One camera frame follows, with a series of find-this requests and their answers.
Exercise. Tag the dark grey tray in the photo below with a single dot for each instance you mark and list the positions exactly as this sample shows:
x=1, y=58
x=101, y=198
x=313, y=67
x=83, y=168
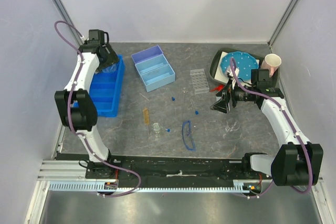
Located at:
x=216, y=75

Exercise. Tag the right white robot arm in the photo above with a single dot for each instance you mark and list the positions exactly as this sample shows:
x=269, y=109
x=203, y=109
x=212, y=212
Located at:
x=298, y=161

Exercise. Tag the small glass beaker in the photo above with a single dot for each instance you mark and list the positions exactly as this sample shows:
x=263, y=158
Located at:
x=156, y=129

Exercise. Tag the white paper sheet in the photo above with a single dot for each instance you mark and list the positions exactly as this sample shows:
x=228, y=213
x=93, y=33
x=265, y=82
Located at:
x=245, y=62

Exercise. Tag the right blue cap tube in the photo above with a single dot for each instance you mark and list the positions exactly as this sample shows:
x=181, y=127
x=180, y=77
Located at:
x=194, y=107

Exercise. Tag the blue compartment bin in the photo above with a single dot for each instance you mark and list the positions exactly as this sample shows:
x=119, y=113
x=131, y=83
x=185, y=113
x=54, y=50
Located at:
x=105, y=90

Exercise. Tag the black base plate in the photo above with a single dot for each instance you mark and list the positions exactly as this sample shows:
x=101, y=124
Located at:
x=172, y=171

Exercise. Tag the upper blue cap tube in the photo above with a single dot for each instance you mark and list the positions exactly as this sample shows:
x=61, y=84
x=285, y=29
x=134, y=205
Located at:
x=170, y=94

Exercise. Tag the teal dotted plate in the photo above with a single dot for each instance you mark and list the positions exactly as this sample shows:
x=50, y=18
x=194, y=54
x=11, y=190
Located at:
x=244, y=62

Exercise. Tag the light blue cable duct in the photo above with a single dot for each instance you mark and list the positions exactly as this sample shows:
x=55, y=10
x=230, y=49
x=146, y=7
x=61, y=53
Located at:
x=106, y=187

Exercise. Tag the purple plastic box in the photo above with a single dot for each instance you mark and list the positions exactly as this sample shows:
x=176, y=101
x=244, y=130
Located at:
x=146, y=54

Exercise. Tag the clear flask white cap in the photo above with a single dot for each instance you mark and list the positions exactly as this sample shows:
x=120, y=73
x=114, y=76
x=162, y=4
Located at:
x=110, y=69

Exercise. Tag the blue safety glasses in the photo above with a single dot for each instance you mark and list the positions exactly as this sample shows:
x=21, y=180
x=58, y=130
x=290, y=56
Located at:
x=187, y=138

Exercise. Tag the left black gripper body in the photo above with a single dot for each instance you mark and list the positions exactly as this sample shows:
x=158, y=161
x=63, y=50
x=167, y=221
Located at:
x=104, y=60

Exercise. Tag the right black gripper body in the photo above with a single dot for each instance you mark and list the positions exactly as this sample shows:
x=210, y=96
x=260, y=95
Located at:
x=241, y=94

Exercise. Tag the clear test tube rack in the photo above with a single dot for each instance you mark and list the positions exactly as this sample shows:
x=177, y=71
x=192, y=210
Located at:
x=199, y=81

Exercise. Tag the pink paper cup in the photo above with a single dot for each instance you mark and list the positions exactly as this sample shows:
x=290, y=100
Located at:
x=271, y=62

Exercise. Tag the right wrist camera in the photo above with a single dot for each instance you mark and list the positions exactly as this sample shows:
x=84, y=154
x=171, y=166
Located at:
x=231, y=73

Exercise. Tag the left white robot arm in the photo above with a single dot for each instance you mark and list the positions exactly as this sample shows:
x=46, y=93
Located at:
x=74, y=103

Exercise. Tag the red cap wash bottle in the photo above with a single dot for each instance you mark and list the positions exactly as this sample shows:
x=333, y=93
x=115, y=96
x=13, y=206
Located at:
x=217, y=88

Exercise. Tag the light blue box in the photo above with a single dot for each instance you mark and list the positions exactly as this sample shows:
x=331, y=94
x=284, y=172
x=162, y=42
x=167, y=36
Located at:
x=158, y=77
x=151, y=64

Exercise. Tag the glass stirring pipette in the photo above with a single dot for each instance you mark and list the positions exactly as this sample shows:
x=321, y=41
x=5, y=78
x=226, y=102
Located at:
x=184, y=105

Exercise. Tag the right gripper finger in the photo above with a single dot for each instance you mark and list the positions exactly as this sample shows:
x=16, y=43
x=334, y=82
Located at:
x=223, y=92
x=221, y=105

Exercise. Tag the glass funnel dish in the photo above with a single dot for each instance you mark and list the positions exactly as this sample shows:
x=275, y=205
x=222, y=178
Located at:
x=231, y=128

